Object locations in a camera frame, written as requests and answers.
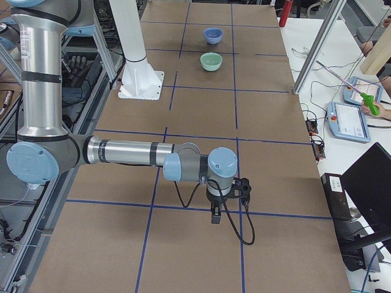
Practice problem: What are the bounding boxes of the green handled grabber tool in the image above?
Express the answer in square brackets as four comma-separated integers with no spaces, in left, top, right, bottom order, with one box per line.
[316,60,379,115]

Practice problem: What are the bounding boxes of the person's hand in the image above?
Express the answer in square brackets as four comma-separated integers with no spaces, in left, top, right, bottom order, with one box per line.
[361,101,391,120]

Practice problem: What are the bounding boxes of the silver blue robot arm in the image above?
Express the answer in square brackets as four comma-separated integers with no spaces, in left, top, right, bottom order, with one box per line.
[6,1,237,224]

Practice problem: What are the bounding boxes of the black box device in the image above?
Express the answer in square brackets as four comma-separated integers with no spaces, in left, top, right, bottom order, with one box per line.
[321,173,352,221]

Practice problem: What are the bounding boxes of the far teach pendant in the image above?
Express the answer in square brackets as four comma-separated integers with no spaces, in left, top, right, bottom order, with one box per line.
[343,76,384,105]

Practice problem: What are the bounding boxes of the lower orange black connector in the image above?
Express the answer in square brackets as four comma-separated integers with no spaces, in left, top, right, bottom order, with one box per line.
[310,134,326,162]

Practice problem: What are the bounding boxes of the black laptop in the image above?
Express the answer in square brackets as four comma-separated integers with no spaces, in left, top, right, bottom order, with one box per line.
[342,142,390,228]

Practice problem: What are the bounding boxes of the aluminium frame post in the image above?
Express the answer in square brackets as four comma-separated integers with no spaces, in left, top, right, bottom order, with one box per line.
[293,0,346,95]

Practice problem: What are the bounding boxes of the orange black connector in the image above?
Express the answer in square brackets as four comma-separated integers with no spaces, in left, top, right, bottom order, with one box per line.
[303,110,318,135]
[310,134,326,162]

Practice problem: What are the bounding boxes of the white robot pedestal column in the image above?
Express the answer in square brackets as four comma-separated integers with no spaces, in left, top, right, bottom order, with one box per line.
[109,0,164,101]

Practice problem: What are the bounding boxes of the green bowl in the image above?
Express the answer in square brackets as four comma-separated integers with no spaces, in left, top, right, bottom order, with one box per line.
[200,52,223,71]

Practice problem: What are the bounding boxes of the upper orange black connector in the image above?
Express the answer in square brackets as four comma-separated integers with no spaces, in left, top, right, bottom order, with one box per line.
[303,110,318,135]

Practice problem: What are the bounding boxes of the near teach pendant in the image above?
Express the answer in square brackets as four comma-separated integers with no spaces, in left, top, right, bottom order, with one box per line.
[326,101,371,143]

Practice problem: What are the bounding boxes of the red bottle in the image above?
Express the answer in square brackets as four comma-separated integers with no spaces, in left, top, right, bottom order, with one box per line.
[279,0,293,27]

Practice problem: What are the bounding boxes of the blue bowl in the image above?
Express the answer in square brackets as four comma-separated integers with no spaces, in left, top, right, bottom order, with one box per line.
[203,27,224,45]

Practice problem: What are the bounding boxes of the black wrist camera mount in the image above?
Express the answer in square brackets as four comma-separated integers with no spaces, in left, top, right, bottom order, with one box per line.
[228,177,252,205]

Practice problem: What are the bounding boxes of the wooden beam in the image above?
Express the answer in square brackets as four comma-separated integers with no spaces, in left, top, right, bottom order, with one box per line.
[360,17,390,75]

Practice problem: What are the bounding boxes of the black looping gripper cable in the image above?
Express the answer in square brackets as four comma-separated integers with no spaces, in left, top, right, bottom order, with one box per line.
[174,179,256,245]

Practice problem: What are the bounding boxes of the teach pendant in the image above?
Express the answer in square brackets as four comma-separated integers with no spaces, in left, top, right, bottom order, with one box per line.
[343,76,384,105]
[326,101,371,143]

